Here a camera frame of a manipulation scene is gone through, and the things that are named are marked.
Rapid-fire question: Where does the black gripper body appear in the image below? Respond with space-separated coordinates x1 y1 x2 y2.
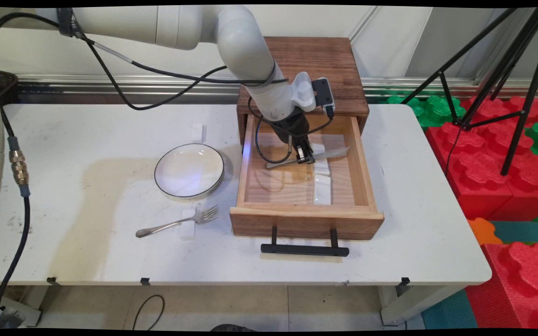
269 112 311 150

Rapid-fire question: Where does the silver table knife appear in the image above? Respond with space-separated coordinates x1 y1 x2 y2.
265 146 352 169

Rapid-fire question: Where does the dark wooden drawer cabinet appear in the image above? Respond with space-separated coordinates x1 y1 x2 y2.
236 36 370 145

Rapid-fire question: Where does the white plate with black rim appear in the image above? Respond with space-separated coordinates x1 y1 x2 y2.
154 143 226 199

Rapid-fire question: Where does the silver fork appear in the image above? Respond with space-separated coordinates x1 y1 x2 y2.
135 204 220 238

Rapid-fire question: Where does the white table leg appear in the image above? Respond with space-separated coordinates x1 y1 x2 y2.
0 286 50 327
379 284 468 326

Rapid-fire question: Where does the orange foam piece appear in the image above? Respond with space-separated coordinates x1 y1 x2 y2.
467 218 503 246

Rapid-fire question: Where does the teal foam mat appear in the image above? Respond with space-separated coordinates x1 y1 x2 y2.
421 289 478 329

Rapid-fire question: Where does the black tripod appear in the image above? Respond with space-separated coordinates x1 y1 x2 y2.
400 7 538 177

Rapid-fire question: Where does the black mesh basket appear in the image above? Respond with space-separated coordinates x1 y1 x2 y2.
0 70 19 105

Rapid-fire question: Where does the light wooden drawer black handle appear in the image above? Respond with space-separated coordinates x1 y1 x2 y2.
229 113 385 258

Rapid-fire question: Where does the black silver wrist camera box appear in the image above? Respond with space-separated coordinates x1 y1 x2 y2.
311 78 336 117

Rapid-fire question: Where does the aluminium wall rail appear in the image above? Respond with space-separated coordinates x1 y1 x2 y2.
17 74 538 104

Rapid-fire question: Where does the black floor cable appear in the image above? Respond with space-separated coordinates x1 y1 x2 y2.
132 294 166 331

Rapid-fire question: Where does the thick black cable brass connector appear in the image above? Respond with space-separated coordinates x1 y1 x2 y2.
0 12 71 325

